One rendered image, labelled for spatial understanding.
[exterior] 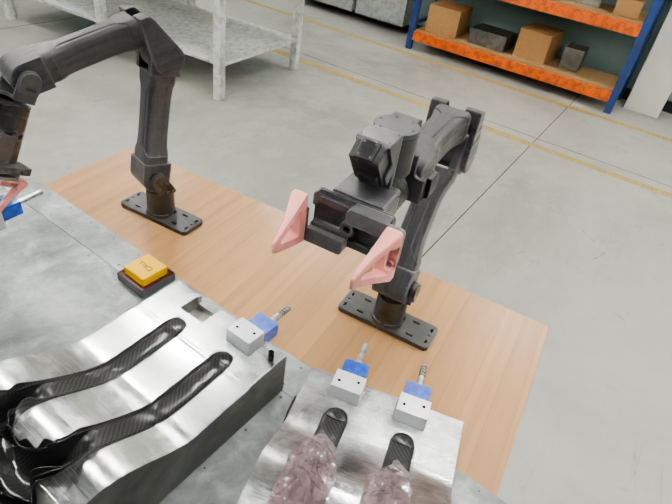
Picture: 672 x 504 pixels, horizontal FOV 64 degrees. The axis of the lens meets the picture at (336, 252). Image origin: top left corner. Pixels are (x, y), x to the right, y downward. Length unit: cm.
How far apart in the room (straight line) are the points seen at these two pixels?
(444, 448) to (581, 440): 135
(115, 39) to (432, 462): 90
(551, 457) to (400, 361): 113
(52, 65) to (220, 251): 48
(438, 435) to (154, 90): 84
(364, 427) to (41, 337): 59
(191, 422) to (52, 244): 61
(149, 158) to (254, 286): 36
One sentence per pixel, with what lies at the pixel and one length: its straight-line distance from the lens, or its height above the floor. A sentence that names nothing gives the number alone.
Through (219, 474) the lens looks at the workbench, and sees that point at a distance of 87.
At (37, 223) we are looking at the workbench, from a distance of 136.
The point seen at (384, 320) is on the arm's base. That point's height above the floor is 83.
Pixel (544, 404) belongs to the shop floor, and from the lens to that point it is 223.
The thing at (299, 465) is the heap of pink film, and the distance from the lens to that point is 75.
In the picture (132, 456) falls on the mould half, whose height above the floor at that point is 92.
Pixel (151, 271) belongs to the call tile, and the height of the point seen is 84.
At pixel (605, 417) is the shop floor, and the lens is 232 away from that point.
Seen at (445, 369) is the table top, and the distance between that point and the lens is 106.
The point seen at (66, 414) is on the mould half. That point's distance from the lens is 80.
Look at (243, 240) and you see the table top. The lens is 126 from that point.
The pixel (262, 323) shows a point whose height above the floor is 90.
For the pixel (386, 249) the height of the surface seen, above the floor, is 122.
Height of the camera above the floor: 156
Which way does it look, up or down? 37 degrees down
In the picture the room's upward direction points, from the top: 10 degrees clockwise
